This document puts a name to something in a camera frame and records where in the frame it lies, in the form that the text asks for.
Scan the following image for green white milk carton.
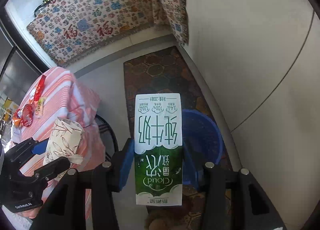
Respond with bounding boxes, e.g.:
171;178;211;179
134;93;183;207

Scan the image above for red foil snack bag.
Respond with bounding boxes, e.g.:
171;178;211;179
20;104;34;127

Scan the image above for blue plastic trash bucket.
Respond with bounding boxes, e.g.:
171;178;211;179
182;109;224;189

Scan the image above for left human hand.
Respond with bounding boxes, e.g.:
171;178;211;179
17;207;41;219

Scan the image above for orange snack wrapper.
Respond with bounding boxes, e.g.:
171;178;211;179
12;109;23;128

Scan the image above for small yellow snack wrapper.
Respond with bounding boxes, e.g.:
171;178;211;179
35;97;47;118

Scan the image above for yellow cardboard box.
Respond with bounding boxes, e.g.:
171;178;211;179
1;98;18;122

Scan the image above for long red snack wrapper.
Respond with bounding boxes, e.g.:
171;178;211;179
33;75;46;102

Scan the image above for pink striped tablecloth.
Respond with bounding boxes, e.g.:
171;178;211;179
10;67;107;220

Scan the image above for grey double door refrigerator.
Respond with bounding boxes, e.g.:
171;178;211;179
1;20;48;105

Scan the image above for white lower cabinets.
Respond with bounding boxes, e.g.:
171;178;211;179
185;0;319;229

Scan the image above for patterned fu character cloth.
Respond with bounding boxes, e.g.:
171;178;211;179
27;0;189;67

